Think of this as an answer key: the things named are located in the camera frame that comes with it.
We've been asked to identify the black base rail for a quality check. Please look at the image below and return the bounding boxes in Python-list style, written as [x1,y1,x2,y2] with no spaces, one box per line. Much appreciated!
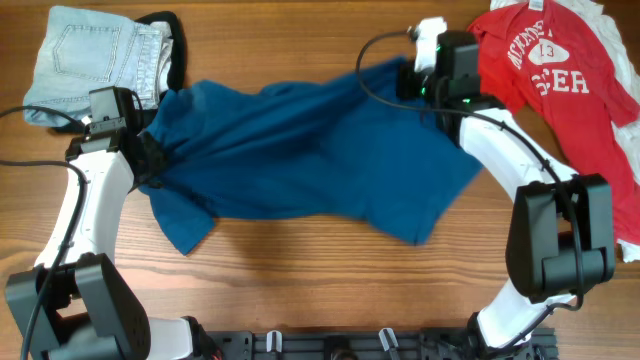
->
[204,327,559,360]

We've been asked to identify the folded light blue jeans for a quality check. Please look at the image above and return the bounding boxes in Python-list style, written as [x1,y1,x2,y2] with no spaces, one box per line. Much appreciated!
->
[22,5,174,128]

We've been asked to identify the red printed t-shirt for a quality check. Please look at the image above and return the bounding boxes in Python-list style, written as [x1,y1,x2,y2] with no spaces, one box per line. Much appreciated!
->
[467,0,640,246]

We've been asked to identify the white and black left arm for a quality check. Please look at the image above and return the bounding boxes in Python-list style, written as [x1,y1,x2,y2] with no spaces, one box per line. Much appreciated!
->
[5,87,223,359]

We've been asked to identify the white garment under red shirt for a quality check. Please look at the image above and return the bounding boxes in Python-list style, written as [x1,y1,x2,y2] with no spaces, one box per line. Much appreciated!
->
[489,0,640,264]

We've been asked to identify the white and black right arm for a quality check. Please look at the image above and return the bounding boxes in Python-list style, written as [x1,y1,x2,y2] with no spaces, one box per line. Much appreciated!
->
[399,27,615,359]

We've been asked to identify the blue t-shirt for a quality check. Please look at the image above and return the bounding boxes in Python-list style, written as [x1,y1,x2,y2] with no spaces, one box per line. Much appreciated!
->
[142,57,481,254]

